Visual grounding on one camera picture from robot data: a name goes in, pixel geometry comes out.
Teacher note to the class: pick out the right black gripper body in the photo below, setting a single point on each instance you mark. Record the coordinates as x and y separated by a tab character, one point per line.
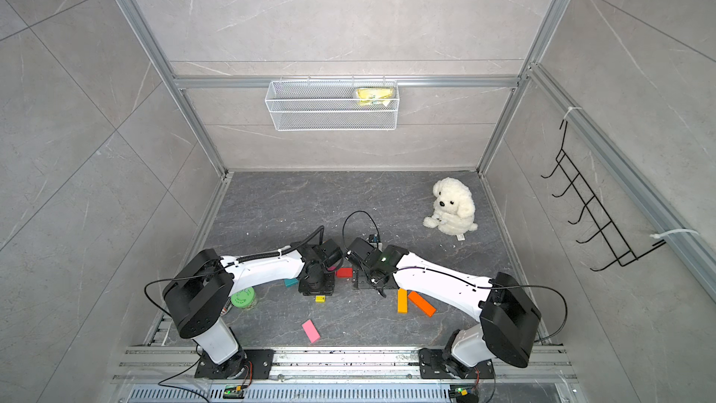
370	275

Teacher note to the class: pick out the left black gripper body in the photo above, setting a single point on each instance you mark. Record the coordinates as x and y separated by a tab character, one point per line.
323	284

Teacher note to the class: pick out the red block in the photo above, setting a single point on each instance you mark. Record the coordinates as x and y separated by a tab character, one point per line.
344	273

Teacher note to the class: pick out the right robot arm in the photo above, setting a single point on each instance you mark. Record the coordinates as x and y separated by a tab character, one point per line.
507	318

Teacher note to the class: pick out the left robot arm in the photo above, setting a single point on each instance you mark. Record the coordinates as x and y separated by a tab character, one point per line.
198	296

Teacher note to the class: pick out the amber orange block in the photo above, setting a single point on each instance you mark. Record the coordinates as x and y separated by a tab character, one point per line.
402	301

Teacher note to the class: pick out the pink block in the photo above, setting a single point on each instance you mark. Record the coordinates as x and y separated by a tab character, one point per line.
311	331

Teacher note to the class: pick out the green lid jar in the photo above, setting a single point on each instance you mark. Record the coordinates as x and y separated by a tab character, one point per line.
244	299

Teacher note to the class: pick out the white plush dog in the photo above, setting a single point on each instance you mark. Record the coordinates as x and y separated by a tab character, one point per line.
454	209

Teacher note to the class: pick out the yellow sponge in basket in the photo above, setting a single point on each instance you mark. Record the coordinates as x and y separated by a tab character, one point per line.
374	96

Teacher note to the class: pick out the white wire basket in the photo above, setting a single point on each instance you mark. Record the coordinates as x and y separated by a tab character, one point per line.
301	105

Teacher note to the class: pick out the metal base rail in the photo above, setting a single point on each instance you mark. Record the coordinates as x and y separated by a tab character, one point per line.
339	374

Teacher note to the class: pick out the black wall hook rack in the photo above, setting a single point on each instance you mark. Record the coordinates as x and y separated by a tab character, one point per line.
605	228

